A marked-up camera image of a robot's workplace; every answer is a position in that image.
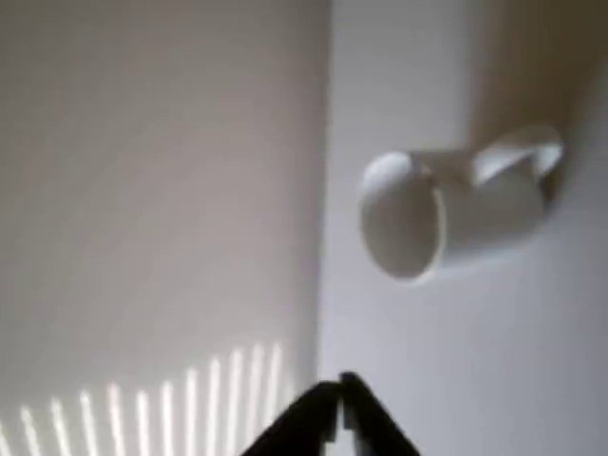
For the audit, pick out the white ceramic mug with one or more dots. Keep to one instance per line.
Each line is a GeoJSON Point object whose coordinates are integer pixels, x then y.
{"type": "Point", "coordinates": [475, 223]}

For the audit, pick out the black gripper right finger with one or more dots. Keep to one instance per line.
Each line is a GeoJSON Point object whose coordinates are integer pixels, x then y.
{"type": "Point", "coordinates": [375, 427]}

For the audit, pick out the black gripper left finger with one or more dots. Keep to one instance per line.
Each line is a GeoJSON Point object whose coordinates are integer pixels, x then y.
{"type": "Point", "coordinates": [304, 423]}

